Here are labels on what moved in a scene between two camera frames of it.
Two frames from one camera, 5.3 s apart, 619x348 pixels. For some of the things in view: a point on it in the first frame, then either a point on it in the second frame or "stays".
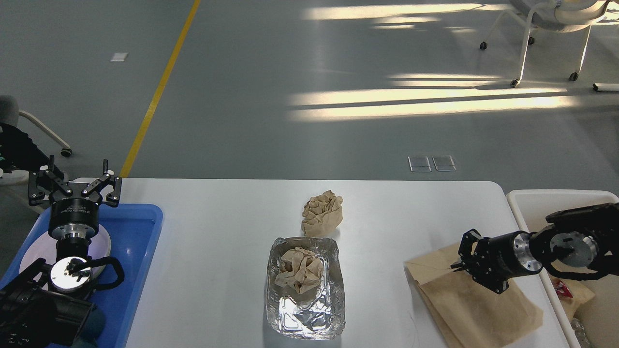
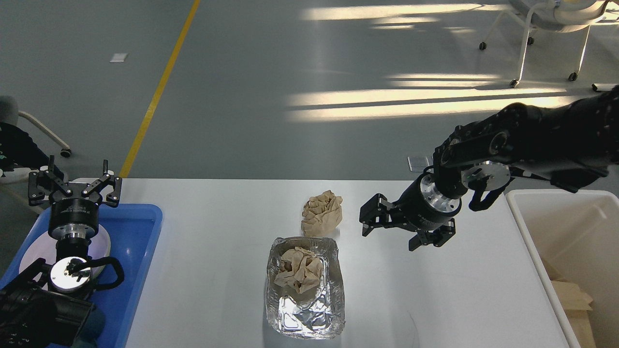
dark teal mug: [92, 329] stays
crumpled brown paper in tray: [301, 269] stays
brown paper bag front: [465, 312] to [574, 303]
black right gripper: [497, 258] to [422, 208]
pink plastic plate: [44, 246] stays
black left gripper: [72, 214] stays
